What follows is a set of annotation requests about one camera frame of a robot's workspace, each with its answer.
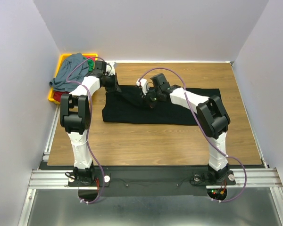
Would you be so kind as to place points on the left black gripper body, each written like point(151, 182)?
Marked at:
point(110, 83)

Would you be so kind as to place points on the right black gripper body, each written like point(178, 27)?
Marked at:
point(152, 97)

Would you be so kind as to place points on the black t shirt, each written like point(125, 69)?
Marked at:
point(128, 107)

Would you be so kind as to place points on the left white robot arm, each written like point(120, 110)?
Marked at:
point(75, 118)

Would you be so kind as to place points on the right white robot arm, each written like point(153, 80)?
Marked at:
point(210, 115)

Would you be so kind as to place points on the green t shirt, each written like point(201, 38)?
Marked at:
point(90, 63)

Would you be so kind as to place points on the grey blue t shirt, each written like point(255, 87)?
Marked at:
point(59, 83)

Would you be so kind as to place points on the red t shirt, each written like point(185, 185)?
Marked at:
point(57, 94)

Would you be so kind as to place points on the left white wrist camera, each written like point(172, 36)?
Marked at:
point(110, 69)

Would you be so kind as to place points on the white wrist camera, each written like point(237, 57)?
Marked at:
point(143, 85)
point(110, 69)

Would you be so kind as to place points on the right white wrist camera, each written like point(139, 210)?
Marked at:
point(143, 85)

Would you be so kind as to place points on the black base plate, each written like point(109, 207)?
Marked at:
point(152, 180)

